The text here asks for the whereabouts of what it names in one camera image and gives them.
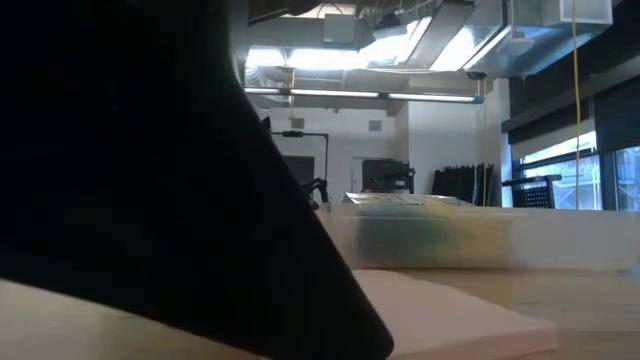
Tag clear plastic pencil box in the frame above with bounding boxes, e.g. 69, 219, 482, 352
313, 201, 640, 272

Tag black pegboard cart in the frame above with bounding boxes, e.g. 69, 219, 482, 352
501, 174, 564, 210

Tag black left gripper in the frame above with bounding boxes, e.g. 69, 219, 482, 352
0, 0, 304, 254

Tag black leaning panels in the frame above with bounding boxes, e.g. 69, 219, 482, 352
430, 163, 496, 208

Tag black metal frame stand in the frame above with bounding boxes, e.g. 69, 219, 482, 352
271, 130, 330, 202

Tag black background robot arms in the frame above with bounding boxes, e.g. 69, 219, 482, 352
301, 177, 330, 210

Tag yellow hanging cable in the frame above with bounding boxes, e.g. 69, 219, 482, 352
571, 0, 583, 211

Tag long ceiling light bar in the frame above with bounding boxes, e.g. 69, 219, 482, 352
243, 86, 485, 105

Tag yellow green crayon box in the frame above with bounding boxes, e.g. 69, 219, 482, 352
342, 191, 514, 267

